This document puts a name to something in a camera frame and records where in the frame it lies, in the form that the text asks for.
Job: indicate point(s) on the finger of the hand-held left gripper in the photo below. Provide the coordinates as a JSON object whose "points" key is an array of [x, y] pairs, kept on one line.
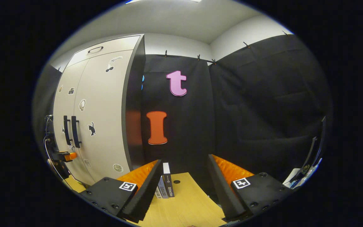
{"points": [[70, 156]]}

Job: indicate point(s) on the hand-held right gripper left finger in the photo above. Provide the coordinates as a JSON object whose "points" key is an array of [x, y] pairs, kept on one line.
{"points": [[143, 189]]}

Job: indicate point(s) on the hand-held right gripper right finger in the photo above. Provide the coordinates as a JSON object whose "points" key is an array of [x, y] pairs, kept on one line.
{"points": [[224, 186]]}

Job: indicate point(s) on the white cabinet door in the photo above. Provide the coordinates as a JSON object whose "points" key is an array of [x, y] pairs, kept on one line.
{"points": [[66, 101], [106, 104]]}

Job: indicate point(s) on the lavender book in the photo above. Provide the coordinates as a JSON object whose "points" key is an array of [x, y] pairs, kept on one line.
{"points": [[163, 189]]}

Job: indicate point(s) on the dark blue book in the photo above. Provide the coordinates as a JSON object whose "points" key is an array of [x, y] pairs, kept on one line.
{"points": [[168, 183]]}

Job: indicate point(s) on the wooden table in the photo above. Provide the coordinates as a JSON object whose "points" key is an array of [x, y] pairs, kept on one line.
{"points": [[187, 205]]}

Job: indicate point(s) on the white side table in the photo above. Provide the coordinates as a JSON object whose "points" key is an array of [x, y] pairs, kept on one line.
{"points": [[291, 180]]}

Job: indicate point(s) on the white cabinet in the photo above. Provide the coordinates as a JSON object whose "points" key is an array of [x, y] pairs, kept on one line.
{"points": [[134, 110]]}

